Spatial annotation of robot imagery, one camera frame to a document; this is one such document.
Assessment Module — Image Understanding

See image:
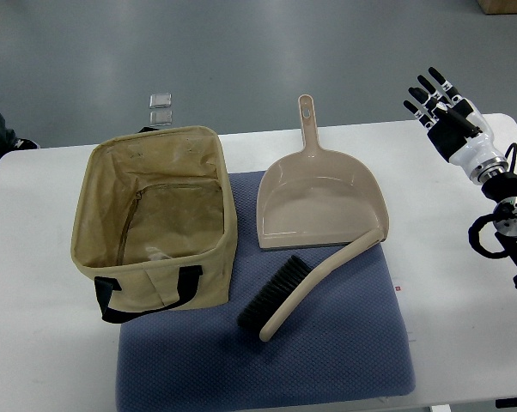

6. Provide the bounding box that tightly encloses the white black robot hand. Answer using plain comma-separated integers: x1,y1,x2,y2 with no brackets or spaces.
404,67,514,185

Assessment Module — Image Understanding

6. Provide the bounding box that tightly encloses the pink hand broom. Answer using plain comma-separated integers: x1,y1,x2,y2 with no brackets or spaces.
237,228,386,342

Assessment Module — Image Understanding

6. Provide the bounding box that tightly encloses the yellow fabric bag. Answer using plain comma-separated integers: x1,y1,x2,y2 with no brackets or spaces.
71,126,238,324

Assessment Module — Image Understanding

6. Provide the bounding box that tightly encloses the cardboard box corner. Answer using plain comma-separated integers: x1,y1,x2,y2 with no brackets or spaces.
477,0,517,15

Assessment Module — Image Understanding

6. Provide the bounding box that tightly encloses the pink dustpan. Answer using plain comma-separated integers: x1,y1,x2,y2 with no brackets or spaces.
256,94,389,249

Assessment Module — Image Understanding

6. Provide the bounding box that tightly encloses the blue quilted mat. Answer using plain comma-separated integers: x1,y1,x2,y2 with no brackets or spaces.
116,172,416,411

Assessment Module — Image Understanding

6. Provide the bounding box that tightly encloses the lower metal floor plate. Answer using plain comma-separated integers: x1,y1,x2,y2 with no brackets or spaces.
149,109,173,126

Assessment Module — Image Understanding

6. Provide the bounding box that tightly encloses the metal floor plate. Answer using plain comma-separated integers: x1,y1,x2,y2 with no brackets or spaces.
149,109,173,126
149,93,172,108

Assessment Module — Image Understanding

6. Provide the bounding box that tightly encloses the upper metal floor plate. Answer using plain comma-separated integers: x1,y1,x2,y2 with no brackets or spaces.
149,93,172,108

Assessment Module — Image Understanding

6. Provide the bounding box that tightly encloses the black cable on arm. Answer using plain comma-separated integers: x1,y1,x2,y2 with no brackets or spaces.
502,142,517,173

